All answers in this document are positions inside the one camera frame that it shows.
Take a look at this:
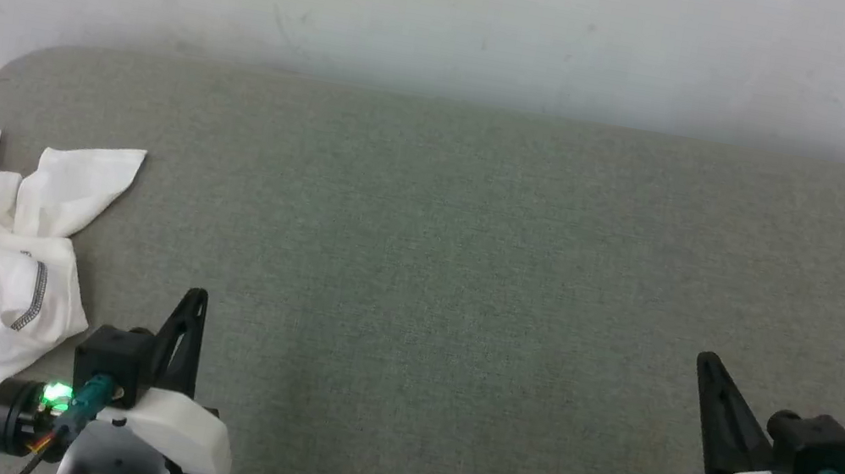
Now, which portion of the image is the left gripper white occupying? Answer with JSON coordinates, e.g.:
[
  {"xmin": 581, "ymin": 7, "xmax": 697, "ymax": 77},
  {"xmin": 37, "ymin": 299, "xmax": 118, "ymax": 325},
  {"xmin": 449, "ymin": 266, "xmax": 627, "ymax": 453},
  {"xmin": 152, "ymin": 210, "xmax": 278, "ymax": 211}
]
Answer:
[{"xmin": 0, "ymin": 256, "xmax": 260, "ymax": 474}]

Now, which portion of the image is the grey-green fabric sofa cushion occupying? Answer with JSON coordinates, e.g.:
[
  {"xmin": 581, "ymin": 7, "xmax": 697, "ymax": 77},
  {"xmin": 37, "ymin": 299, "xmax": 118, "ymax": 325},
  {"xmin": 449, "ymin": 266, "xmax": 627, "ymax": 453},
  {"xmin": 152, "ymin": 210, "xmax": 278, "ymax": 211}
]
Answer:
[{"xmin": 0, "ymin": 20, "xmax": 845, "ymax": 474}]

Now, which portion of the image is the left black cable teal plug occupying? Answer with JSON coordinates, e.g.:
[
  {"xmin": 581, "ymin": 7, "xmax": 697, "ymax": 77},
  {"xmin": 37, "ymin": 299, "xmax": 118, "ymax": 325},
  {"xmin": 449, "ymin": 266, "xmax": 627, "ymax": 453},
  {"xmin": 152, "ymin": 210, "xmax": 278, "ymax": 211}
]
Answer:
[{"xmin": 16, "ymin": 364, "xmax": 118, "ymax": 474}]

